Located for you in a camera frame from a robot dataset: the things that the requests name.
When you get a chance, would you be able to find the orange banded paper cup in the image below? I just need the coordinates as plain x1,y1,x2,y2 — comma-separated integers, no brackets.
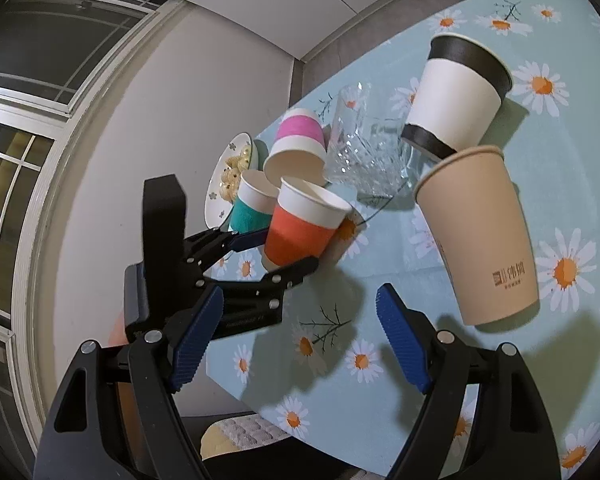
263,177,352,270

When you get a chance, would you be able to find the teal banded paper cup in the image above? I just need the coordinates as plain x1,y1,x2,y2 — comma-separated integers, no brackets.
230,169,279,233

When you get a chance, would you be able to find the pink banded paper cup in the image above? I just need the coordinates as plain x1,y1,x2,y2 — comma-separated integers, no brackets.
263,108,326,188

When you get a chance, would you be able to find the beige kraft paper cup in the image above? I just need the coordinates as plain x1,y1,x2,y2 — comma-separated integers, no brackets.
414,145,539,326

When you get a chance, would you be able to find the black and white paper cup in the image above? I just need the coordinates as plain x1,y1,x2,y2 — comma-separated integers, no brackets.
401,32,513,162

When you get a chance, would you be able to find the white plate with snacks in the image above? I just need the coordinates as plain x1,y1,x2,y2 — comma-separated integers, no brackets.
204,132,259,229

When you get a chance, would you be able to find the daisy print blue tablecloth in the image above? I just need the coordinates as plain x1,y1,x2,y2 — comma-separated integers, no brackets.
206,0,600,480

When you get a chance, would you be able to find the white lace cushion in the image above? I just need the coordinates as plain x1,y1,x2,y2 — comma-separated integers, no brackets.
200,414,289,460

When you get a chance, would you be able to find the clear crystal glass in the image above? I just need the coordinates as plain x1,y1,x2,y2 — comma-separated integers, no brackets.
324,82,419,197

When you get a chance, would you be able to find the white framed window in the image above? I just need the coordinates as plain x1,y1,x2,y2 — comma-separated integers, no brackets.
0,0,183,463

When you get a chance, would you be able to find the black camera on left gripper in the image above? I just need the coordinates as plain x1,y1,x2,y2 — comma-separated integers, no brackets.
142,174,187,266

